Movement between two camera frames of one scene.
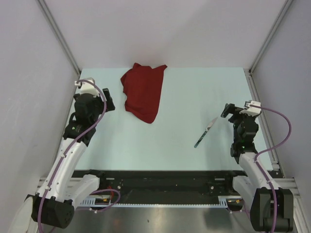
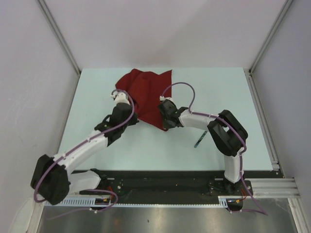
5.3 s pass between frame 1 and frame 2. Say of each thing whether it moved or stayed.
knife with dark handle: stayed
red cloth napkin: moved
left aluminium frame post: stayed
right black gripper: moved
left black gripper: moved
